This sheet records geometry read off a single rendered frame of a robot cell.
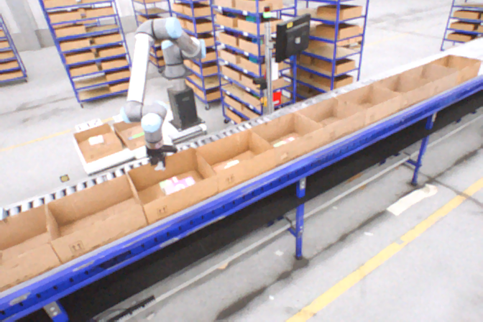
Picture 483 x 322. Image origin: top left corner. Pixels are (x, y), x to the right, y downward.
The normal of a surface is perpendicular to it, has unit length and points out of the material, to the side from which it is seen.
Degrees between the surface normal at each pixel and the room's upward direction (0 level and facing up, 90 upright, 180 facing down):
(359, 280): 0
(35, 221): 89
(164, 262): 0
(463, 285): 0
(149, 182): 95
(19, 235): 89
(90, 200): 89
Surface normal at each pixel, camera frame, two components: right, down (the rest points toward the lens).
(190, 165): 0.54, 0.48
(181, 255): -0.07, -0.85
